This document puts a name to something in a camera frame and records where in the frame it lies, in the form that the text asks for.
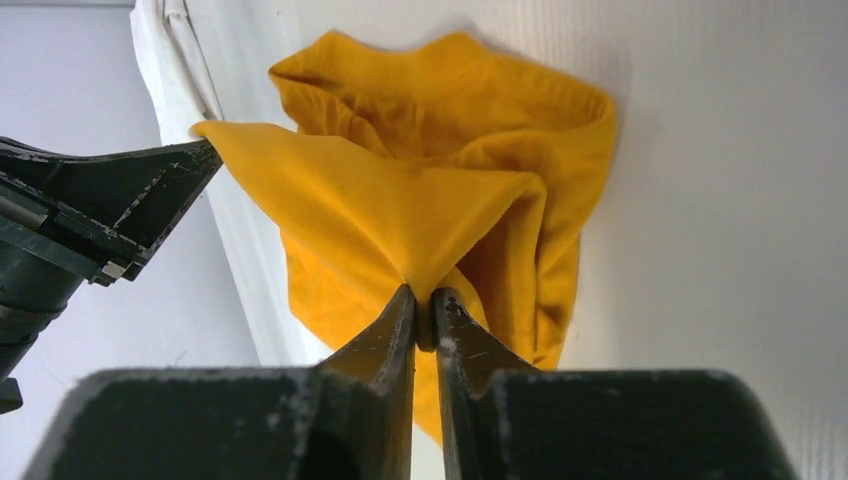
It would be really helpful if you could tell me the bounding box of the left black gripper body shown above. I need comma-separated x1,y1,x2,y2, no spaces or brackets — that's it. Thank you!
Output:
1,218,87,414

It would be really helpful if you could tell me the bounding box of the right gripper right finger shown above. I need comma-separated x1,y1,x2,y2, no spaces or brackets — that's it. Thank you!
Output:
432,288,796,479

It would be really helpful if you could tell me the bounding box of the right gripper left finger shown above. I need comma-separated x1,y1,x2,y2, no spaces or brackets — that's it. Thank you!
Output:
25,286,416,479

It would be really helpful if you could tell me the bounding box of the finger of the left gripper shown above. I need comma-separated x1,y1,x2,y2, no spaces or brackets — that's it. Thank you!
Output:
1,137,222,286

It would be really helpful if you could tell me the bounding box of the yellow t shirt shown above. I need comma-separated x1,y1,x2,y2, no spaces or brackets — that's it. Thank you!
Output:
192,29,619,445

